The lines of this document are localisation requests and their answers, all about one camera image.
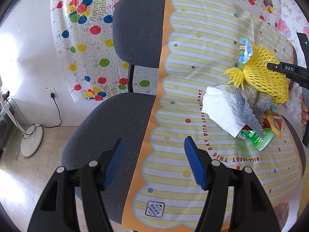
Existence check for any yellow foam fruit net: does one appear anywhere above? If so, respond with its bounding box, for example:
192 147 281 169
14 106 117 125
224 44 289 104

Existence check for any grey knitted cloth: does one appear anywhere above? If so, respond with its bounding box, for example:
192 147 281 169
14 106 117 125
233 83 273 138

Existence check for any person's right hand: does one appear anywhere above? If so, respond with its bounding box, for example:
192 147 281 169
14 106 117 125
300 93 309 126

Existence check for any red orange snack wrapper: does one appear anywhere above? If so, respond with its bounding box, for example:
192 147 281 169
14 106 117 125
264 109 283 138

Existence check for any blue green candy wrapper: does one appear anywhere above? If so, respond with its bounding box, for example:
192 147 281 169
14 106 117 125
234 38 253 70

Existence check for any green snack wrapper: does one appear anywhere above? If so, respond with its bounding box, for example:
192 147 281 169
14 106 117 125
237 128 275 151

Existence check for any white standing fan base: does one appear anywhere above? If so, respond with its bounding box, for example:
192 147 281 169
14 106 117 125
1 95 43 158

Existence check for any yellow striped plastic sheet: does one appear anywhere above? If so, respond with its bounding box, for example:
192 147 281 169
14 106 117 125
121 0 306 231

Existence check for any grey fabric office chair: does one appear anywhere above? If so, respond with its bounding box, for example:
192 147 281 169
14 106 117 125
60 0 307 225

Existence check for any floral print wall sheet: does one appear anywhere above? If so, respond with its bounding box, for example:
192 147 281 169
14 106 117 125
279 0 308 147

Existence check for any black power cable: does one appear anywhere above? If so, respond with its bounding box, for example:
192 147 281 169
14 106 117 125
11 92 63 141

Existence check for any white wall socket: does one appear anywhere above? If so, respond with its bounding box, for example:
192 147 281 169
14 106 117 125
46 87 58 99

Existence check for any balloon print wall sheet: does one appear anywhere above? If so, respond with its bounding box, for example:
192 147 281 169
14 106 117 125
51 0 287 102

